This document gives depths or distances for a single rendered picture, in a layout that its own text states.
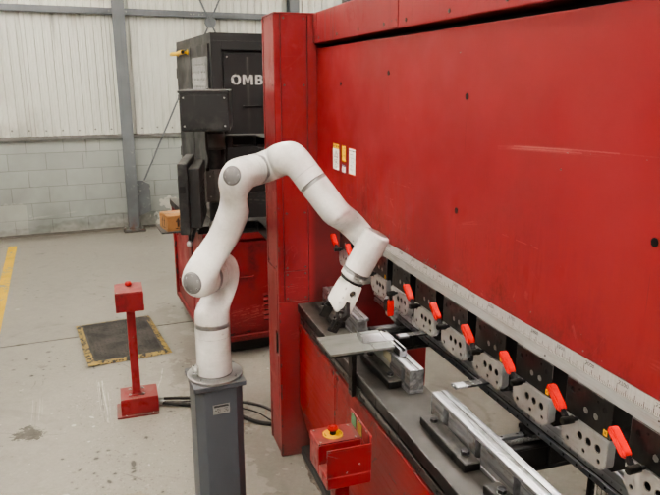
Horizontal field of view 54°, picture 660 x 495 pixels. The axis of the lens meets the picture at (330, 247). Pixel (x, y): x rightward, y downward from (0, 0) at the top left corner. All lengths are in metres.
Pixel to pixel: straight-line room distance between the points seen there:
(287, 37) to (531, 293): 1.93
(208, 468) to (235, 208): 0.93
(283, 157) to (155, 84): 7.43
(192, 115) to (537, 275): 2.09
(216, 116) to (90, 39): 6.07
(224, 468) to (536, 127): 1.55
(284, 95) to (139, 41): 6.23
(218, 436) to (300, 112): 1.60
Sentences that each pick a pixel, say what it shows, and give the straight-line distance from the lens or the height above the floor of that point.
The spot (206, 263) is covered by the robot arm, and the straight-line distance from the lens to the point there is 2.11.
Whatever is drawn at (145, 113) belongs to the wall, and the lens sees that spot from 9.30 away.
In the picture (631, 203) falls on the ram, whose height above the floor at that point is 1.76.
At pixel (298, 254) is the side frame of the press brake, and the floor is 1.14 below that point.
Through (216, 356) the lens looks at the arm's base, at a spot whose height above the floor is 1.09.
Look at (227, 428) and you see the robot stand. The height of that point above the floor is 0.83.
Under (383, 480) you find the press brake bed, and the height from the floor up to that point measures 0.58.
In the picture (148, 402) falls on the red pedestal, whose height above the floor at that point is 0.08.
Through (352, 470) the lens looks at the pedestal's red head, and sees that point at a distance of 2.32.
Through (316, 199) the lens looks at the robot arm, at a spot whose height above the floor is 1.65.
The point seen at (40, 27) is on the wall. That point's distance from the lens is 9.24.
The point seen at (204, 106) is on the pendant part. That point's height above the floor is 1.87.
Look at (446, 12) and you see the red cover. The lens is 2.00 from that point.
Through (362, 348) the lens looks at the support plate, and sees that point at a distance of 2.52.
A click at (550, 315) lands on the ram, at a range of 1.63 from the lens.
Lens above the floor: 1.99
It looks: 14 degrees down
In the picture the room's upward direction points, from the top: straight up
